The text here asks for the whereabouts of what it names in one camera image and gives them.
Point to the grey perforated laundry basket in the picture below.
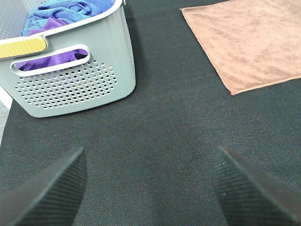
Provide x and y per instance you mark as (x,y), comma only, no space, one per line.
(104,75)

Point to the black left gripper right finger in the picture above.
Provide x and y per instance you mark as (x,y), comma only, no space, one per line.
(248,197)

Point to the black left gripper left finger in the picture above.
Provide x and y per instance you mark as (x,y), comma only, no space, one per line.
(51,198)

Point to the blue towel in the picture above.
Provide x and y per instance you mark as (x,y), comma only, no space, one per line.
(57,13)

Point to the black table mat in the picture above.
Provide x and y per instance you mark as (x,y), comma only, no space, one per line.
(150,155)

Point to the purple towel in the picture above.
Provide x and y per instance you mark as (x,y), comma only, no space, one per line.
(51,58)

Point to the brown towel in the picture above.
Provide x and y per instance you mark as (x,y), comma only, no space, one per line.
(251,43)

